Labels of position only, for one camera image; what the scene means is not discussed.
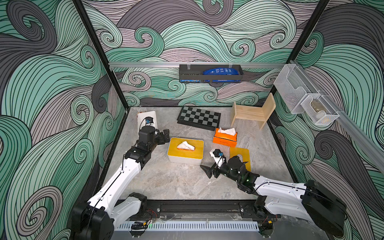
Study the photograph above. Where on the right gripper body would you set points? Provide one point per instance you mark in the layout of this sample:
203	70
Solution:
217	170

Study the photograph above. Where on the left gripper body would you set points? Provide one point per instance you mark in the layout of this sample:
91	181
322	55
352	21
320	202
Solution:
159	139

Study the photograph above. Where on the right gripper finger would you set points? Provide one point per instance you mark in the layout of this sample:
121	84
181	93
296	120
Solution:
209	171
244	166

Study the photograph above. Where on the yellow bamboo lid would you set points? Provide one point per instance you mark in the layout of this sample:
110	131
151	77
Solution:
198	144
244	155

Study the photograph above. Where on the orange tissue pack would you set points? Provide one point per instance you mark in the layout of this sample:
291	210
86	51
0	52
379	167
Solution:
186	146
225	137

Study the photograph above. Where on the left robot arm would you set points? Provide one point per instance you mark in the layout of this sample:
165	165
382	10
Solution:
102	214

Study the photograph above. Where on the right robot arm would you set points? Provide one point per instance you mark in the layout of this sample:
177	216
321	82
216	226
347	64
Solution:
309	201

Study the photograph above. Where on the black chessboard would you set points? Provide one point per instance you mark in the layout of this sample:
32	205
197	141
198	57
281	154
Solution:
199	118

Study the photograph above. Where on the small wooden chair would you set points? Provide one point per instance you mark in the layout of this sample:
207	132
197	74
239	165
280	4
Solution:
259	114

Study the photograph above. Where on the blue object in basket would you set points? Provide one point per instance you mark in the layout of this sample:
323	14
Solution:
221	71

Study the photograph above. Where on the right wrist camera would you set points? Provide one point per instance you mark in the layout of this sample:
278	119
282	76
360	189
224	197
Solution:
218	157

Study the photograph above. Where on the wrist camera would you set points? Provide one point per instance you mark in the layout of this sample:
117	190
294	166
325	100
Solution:
149	121
218	157

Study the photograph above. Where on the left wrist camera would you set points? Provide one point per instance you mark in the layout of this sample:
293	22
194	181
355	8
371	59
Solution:
149	121

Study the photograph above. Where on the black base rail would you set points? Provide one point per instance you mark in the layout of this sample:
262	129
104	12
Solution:
204	206

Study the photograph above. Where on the white slotted cable duct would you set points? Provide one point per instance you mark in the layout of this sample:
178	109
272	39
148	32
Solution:
200	226

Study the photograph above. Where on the black wall shelf basket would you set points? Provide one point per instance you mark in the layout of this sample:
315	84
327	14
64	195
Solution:
194	74

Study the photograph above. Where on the aluminium wall rail back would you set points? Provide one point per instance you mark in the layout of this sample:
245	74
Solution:
176	64

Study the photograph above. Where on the aluminium wall rail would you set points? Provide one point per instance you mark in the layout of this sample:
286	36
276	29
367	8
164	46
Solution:
362	140
176	64

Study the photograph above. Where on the clear plastic wall bin large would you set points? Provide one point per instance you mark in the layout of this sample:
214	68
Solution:
292	88

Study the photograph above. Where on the clear plastic wall bin small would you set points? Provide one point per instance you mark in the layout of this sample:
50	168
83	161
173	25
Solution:
319	110

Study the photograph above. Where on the aluminium wall rail right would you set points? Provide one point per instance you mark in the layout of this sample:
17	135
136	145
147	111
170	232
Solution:
362	140

